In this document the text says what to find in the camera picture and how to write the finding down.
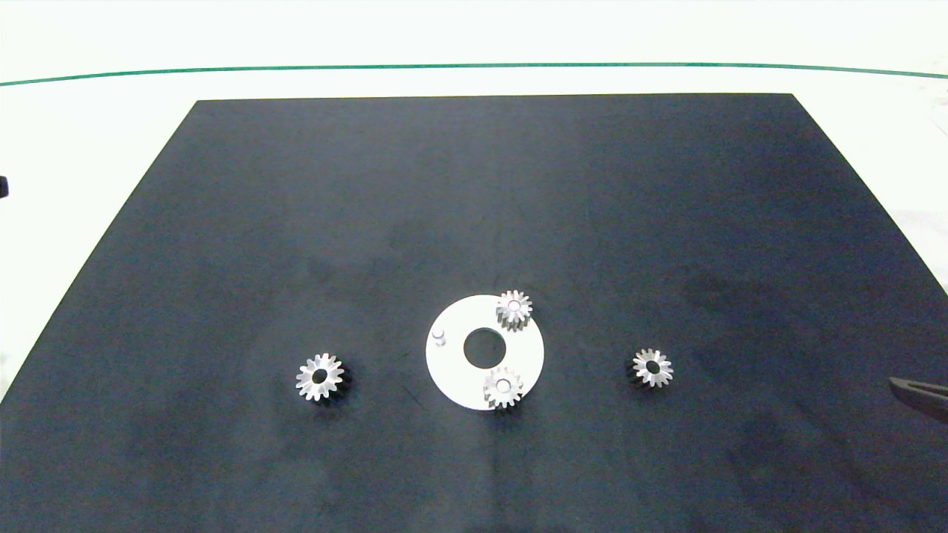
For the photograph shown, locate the large steel gear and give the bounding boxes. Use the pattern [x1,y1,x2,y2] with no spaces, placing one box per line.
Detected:
[295,352,353,404]

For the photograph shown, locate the small steel gear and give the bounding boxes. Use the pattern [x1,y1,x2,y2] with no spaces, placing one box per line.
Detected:
[483,366,525,410]
[495,289,534,333]
[632,348,675,389]

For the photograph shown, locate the dark mat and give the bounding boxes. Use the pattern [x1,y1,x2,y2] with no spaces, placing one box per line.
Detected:
[0,93,948,533]

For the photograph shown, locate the round white plate with pins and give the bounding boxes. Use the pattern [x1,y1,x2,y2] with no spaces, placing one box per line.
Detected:
[425,295,545,410]

